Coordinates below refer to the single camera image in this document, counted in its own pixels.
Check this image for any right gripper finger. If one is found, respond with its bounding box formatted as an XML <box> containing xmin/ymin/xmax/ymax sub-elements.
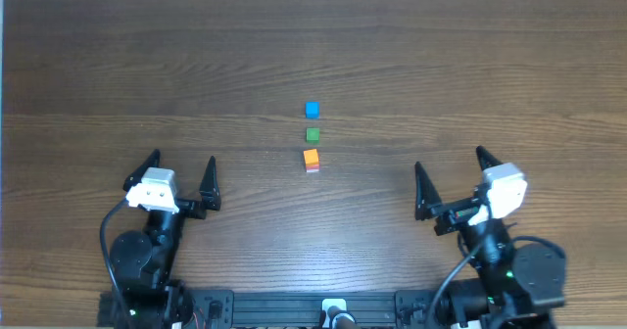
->
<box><xmin>476</xmin><ymin>145</ymin><xmax>504</xmax><ymax>171</ymax></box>
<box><xmin>414</xmin><ymin>161</ymin><xmax>443</xmax><ymax>221</ymax></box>

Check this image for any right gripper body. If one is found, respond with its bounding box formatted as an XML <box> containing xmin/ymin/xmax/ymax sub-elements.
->
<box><xmin>433</xmin><ymin>184</ymin><xmax>489</xmax><ymax>236</ymax></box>

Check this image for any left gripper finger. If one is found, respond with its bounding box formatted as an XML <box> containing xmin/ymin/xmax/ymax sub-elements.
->
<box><xmin>198</xmin><ymin>156</ymin><xmax>223</xmax><ymax>212</ymax></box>
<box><xmin>122</xmin><ymin>148</ymin><xmax>162</xmax><ymax>192</ymax></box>

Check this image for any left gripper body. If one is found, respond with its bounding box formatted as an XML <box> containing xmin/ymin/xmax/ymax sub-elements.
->
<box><xmin>175</xmin><ymin>199</ymin><xmax>208</xmax><ymax>221</ymax></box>

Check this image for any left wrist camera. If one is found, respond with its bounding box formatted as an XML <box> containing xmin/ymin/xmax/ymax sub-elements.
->
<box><xmin>124</xmin><ymin>166</ymin><xmax>180</xmax><ymax>214</ymax></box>

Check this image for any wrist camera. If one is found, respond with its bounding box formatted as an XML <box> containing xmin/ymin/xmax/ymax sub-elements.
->
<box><xmin>467</xmin><ymin>162</ymin><xmax>529</xmax><ymax>226</ymax></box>
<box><xmin>124</xmin><ymin>166</ymin><xmax>180</xmax><ymax>214</ymax></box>

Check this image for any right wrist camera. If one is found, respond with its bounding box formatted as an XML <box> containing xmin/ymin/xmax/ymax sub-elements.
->
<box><xmin>467</xmin><ymin>162</ymin><xmax>529</xmax><ymax>226</ymax></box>

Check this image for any mounting rail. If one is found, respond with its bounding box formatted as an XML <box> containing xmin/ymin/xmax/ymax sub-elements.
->
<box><xmin>97</xmin><ymin>289</ymin><xmax>491</xmax><ymax>329</ymax></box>

